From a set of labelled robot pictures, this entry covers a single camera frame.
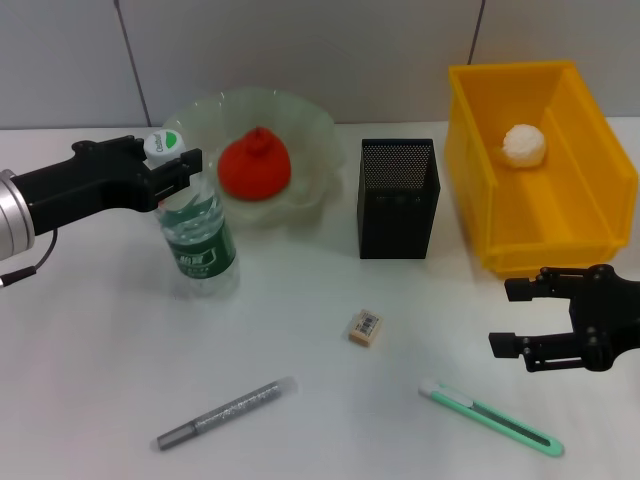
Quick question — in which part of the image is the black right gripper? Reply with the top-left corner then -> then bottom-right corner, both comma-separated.
488,263 -> 640,375

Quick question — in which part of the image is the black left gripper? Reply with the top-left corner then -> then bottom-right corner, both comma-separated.
9,133 -> 205,237

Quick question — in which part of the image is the mint green utility knife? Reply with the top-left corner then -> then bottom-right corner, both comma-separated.
418,378 -> 565,459

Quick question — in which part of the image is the clear green-label water bottle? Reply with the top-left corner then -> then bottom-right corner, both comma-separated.
144,128 -> 240,300

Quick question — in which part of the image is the white paper ball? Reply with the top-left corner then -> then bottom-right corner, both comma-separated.
501,123 -> 548,170

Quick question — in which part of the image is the beige eraser with barcode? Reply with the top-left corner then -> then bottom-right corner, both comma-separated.
347,309 -> 384,346

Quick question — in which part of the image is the black mesh pen holder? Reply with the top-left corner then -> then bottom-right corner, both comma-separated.
357,138 -> 442,260

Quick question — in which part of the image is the translucent green fruit bowl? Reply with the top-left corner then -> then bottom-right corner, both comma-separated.
162,87 -> 347,230

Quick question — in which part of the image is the silver glitter pen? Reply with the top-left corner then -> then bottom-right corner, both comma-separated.
155,377 -> 299,452

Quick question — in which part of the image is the yellow plastic bin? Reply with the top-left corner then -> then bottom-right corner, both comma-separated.
446,59 -> 640,280

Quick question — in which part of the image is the left arm grey cable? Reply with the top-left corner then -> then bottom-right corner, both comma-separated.
0,227 -> 59,290

